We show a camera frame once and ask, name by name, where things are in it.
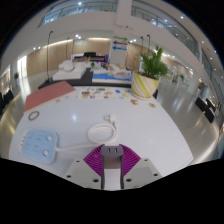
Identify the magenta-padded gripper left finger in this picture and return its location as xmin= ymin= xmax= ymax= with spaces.
xmin=63 ymin=143 xmax=105 ymax=190

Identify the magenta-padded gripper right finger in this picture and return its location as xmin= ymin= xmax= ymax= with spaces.
xmin=120 ymin=143 xmax=164 ymax=190

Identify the grey charger block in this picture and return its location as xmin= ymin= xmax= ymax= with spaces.
xmin=99 ymin=144 xmax=125 ymax=191

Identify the light blue power strip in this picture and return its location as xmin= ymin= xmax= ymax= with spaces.
xmin=17 ymin=128 xmax=60 ymax=165

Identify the potted plant in striped pot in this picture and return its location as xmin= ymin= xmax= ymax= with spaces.
xmin=130 ymin=46 xmax=171 ymax=101

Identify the red flat board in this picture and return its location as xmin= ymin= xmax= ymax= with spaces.
xmin=22 ymin=80 xmax=77 ymax=114

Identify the dark low platform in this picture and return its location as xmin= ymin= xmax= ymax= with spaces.
xmin=37 ymin=67 xmax=160 ymax=100

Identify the blue mat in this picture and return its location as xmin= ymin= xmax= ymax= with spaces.
xmin=91 ymin=72 xmax=133 ymax=84

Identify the black chairs group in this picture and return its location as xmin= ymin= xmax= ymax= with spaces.
xmin=194 ymin=96 xmax=218 ymax=124

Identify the black draped table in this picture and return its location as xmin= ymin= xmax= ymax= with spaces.
xmin=0 ymin=89 xmax=15 ymax=108

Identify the blue arrow sign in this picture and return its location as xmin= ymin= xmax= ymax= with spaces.
xmin=111 ymin=45 xmax=128 ymax=52

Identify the black lamp stand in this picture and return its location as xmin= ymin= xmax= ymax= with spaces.
xmin=146 ymin=33 xmax=152 ymax=54
xmin=139 ymin=35 xmax=145 ymax=56
xmin=44 ymin=30 xmax=55 ymax=85

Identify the purple arrow sign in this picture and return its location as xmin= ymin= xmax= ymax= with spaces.
xmin=112 ymin=40 xmax=129 ymax=47

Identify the green arrow sign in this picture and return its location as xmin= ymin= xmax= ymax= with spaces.
xmin=112 ymin=35 xmax=129 ymax=42

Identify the white coiled power cable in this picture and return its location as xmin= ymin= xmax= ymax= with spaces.
xmin=54 ymin=113 xmax=120 ymax=153

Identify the wooden ring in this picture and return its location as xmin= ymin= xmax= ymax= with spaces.
xmin=27 ymin=110 xmax=41 ymax=122

